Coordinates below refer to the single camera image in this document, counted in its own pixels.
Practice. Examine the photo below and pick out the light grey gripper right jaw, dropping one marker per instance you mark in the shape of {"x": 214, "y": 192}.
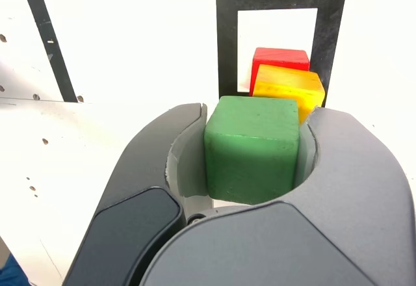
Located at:
{"x": 325, "y": 234}

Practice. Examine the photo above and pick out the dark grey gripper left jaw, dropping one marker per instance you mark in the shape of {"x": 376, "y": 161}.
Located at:
{"x": 139, "y": 182}

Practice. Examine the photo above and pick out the green cube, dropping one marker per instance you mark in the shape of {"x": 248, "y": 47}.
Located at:
{"x": 252, "y": 149}

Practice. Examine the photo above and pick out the yellow cube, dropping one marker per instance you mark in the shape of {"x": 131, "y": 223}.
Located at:
{"x": 292, "y": 86}

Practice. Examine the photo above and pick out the red cube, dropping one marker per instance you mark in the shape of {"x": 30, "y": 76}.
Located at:
{"x": 281, "y": 58}

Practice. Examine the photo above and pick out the black tape square outline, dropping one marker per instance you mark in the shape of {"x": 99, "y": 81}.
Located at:
{"x": 227, "y": 39}

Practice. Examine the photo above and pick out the blue object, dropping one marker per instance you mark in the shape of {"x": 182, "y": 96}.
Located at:
{"x": 11, "y": 273}

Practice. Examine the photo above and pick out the black tape strip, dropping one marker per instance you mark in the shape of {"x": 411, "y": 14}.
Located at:
{"x": 48, "y": 39}

